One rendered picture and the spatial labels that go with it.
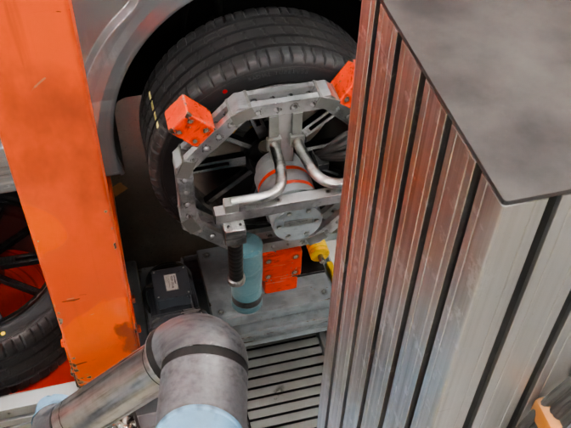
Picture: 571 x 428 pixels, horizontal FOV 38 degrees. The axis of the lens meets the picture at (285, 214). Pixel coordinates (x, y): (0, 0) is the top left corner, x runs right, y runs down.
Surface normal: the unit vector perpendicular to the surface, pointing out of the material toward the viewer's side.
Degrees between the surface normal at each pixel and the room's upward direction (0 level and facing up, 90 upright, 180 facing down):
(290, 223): 90
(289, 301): 0
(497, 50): 0
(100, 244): 90
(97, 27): 90
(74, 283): 90
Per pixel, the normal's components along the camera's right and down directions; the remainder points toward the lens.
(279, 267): 0.25, 0.72
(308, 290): 0.02, -0.67
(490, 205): -0.97, 0.18
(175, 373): -0.55, -0.56
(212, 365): 0.29, -0.65
